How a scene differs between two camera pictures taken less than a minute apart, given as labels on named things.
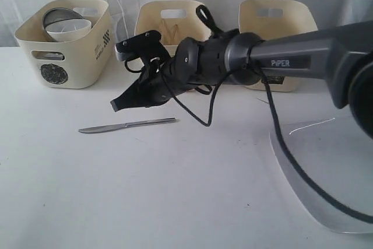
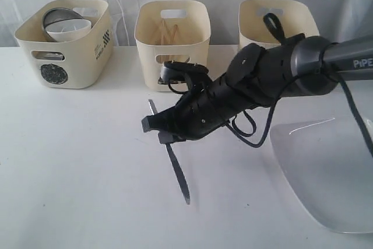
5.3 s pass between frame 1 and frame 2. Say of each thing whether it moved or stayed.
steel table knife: moved
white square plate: stayed
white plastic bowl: stayed
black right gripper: moved
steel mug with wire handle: stayed
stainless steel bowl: stayed
